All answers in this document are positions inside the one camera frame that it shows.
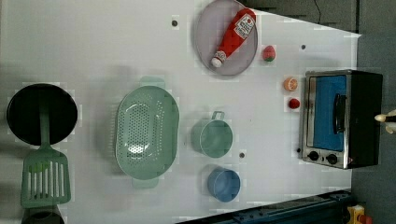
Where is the yellow plush peeled banana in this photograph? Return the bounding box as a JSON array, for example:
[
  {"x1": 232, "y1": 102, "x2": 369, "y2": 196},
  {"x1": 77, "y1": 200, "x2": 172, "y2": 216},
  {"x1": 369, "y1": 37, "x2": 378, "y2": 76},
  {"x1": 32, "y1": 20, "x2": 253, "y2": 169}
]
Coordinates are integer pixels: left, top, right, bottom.
[{"x1": 375, "y1": 110, "x2": 396, "y2": 134}]

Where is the red plush ketchup bottle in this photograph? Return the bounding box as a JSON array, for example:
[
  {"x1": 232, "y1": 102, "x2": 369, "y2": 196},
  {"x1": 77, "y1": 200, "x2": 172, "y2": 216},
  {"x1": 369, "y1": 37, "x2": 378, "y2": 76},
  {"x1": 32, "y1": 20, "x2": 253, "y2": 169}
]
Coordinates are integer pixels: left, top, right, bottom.
[{"x1": 211, "y1": 8, "x2": 256, "y2": 68}]

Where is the blue metal frame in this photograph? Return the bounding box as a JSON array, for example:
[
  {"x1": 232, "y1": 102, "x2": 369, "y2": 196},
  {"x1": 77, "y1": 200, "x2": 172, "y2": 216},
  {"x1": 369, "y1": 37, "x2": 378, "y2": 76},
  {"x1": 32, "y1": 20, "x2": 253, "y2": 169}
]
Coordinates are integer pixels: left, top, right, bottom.
[{"x1": 178, "y1": 190, "x2": 355, "y2": 224}]

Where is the black cable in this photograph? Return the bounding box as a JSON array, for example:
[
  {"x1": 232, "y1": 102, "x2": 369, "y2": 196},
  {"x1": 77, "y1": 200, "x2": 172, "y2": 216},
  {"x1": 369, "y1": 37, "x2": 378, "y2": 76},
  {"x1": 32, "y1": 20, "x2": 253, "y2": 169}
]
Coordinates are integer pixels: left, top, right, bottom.
[{"x1": 312, "y1": 0, "x2": 323, "y2": 24}]

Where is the green colander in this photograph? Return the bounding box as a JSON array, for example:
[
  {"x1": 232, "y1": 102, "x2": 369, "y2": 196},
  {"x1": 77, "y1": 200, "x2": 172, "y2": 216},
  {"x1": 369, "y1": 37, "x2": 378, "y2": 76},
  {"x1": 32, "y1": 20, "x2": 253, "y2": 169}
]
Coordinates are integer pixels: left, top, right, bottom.
[{"x1": 115, "y1": 77, "x2": 179, "y2": 189}]

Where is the pink plush strawberry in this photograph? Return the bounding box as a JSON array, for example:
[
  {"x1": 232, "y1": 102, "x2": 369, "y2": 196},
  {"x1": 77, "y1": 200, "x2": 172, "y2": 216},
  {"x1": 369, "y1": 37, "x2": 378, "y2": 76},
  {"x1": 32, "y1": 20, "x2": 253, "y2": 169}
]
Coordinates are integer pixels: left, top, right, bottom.
[{"x1": 262, "y1": 46, "x2": 276, "y2": 62}]

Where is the blue cup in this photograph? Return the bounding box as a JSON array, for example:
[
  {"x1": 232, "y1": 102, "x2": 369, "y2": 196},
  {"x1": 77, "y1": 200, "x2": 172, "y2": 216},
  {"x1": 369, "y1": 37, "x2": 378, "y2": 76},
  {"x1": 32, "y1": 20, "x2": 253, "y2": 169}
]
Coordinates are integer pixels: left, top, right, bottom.
[{"x1": 206, "y1": 167, "x2": 241, "y2": 203}]

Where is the green measuring cup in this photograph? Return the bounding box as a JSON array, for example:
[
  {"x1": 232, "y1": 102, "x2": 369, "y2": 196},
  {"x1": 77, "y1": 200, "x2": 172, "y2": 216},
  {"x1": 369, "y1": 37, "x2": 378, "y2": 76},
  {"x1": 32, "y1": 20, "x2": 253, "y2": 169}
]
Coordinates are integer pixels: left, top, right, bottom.
[{"x1": 191, "y1": 111, "x2": 233, "y2": 159}]

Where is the dark red strawberry toy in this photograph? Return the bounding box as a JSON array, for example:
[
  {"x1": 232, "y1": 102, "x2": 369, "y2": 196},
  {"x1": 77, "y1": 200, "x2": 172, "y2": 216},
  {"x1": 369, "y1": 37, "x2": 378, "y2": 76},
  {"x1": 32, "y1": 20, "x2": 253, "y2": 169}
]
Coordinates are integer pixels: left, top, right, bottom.
[{"x1": 288, "y1": 98, "x2": 301, "y2": 109}]

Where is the green slotted spatula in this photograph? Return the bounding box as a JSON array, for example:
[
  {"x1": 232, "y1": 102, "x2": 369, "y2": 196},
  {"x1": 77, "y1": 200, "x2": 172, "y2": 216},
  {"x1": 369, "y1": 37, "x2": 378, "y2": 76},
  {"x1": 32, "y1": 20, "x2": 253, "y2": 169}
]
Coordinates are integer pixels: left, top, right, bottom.
[{"x1": 21, "y1": 104, "x2": 71, "y2": 208}]

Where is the black frying pan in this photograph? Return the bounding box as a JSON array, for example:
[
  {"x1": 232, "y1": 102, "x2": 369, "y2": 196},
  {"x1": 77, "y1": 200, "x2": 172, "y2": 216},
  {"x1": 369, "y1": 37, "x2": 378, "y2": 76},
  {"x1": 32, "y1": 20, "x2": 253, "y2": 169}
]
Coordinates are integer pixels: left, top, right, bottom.
[{"x1": 7, "y1": 83, "x2": 78, "y2": 146}]

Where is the black toaster oven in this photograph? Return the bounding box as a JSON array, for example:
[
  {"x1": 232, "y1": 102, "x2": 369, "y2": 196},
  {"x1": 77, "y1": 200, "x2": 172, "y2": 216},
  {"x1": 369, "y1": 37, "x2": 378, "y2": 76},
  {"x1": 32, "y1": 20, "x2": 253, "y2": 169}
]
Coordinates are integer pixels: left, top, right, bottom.
[{"x1": 301, "y1": 70, "x2": 383, "y2": 169}]

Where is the grey round plate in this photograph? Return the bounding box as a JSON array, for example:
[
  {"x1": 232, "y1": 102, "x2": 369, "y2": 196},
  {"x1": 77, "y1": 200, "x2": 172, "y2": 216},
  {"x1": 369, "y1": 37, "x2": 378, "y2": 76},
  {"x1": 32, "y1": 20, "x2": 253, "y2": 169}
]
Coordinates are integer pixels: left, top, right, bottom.
[{"x1": 194, "y1": 0, "x2": 258, "y2": 76}]

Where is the yellow red emergency button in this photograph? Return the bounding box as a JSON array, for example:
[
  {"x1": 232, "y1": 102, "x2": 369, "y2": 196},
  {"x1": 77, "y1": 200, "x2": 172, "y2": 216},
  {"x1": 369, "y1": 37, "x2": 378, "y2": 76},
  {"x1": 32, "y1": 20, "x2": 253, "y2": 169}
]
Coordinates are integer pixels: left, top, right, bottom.
[{"x1": 347, "y1": 204, "x2": 373, "y2": 224}]

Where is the orange slice toy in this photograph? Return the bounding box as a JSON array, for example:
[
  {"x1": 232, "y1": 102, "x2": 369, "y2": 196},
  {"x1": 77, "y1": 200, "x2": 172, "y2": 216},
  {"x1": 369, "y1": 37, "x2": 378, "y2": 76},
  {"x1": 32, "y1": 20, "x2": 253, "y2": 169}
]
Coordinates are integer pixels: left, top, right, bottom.
[{"x1": 283, "y1": 77, "x2": 298, "y2": 91}]

